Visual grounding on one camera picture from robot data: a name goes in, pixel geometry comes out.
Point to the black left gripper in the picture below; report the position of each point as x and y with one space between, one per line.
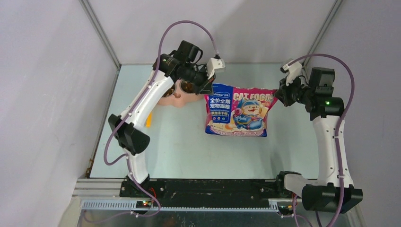
204 86

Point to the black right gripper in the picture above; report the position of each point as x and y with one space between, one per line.
283 92

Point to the pink double pet feeder base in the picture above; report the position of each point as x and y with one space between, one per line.
179 99

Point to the colourful cat food bag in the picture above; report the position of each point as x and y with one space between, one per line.
235 111

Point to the yellow plastic food scoop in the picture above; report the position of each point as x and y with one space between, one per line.
149 120

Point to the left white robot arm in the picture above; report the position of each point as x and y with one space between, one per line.
177 76

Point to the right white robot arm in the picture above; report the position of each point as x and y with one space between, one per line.
334 188

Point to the brown kibble pet food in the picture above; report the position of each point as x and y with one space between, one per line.
188 86

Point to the right steel bowl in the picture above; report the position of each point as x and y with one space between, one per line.
188 87

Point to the steel bowl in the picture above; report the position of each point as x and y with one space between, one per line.
170 91
188 87

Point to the left steel bowl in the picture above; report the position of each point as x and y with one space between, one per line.
170 91

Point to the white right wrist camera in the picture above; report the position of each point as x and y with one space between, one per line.
291 69

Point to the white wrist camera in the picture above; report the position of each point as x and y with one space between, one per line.
291 69
214 66

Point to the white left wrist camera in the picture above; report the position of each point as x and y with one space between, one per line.
214 66

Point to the aluminium corner post right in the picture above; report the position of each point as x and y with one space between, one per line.
325 26

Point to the aluminium corner post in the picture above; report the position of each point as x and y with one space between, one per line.
325 26
96 24

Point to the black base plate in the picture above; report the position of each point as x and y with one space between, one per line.
209 193

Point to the aluminium corner post left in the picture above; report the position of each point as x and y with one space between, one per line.
96 24

